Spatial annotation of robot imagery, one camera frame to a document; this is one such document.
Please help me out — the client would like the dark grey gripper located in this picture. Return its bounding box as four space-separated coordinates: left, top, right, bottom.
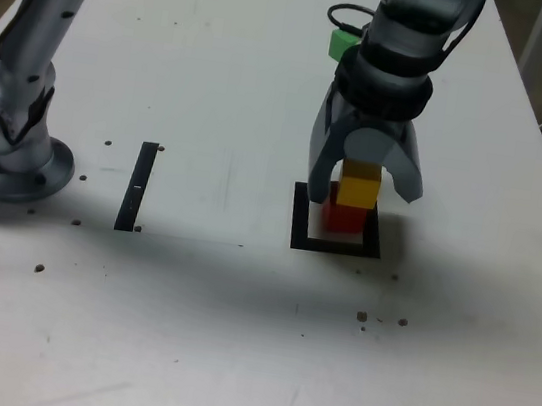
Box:
300 83 439 219

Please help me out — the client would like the yellow cube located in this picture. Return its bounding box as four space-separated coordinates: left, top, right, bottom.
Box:
334 157 385 212

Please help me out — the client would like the red cube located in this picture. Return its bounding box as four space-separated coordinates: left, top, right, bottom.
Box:
318 179 373 238

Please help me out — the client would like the green cube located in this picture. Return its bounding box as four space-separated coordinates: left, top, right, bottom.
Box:
325 27 363 66

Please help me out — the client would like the black tape square outline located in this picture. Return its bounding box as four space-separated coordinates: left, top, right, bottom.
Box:
285 179 391 263

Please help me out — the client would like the black tape strip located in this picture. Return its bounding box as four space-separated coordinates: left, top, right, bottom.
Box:
113 138 160 236

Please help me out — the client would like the white post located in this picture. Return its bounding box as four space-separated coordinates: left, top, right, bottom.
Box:
514 0 542 89

